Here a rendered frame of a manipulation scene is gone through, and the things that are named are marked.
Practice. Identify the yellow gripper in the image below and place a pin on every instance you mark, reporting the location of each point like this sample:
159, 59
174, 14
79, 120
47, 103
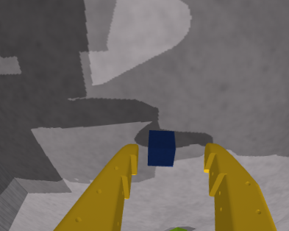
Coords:
239, 202

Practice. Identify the small blue cube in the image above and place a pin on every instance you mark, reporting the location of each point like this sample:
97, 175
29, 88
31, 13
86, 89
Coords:
162, 148

